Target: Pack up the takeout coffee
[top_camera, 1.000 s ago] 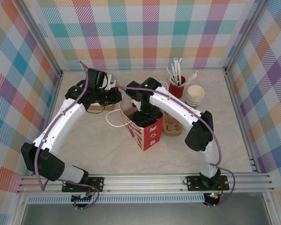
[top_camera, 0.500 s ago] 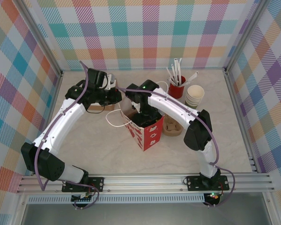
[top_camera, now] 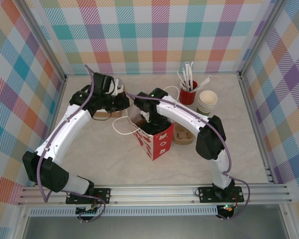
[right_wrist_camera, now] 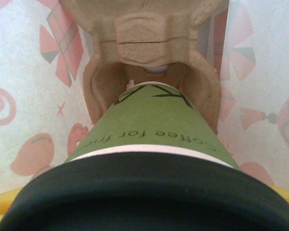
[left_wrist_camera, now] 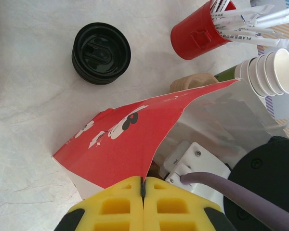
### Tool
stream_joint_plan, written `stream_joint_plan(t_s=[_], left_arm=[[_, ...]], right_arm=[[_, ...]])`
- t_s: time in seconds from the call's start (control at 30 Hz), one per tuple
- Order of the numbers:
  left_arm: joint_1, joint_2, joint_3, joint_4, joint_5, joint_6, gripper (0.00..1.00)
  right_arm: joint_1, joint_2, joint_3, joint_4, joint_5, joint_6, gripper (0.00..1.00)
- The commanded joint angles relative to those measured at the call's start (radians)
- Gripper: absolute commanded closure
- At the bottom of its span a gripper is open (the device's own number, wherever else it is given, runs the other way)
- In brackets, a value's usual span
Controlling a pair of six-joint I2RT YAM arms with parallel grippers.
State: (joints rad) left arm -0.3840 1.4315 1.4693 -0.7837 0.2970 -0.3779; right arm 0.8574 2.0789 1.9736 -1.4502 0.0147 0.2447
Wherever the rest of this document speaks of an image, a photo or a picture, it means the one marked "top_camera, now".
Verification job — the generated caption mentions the red printed paper bag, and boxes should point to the red printed paper bag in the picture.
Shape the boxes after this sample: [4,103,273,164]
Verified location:
[112,85,179,162]

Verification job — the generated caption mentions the brown cardboard napkin box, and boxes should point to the brown cardboard napkin box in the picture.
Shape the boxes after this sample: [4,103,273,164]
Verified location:
[92,84,127,119]

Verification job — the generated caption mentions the red straw holder cup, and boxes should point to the red straw holder cup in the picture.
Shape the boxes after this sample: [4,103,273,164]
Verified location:
[178,80,199,106]

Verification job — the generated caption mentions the white wrapped straw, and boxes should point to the white wrapped straw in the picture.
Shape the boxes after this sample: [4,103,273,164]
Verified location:
[180,67,189,89]
[192,75,212,92]
[184,62,191,88]
[176,71,187,90]
[188,61,195,88]

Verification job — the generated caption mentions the brown pulp cup carrier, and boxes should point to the brown pulp cup carrier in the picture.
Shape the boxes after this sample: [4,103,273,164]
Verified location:
[173,125,194,146]

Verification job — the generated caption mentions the paper cup stack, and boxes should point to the paper cup stack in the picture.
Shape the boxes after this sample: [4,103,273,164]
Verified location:
[196,90,218,116]

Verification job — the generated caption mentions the small circuit board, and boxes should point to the small circuit board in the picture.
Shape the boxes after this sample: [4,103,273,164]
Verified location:
[218,204,234,213]
[76,205,100,216]

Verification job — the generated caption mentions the aluminium corner post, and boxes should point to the aluminium corner post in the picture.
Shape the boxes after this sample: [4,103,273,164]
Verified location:
[19,0,68,82]
[238,0,278,78]

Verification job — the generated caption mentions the long aluminium base rail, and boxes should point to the long aluminium base rail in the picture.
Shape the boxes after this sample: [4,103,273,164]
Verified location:
[17,183,294,207]

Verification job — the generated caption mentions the perforated cable duct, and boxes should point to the perforated cable duct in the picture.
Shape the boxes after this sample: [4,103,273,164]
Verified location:
[29,208,219,217]

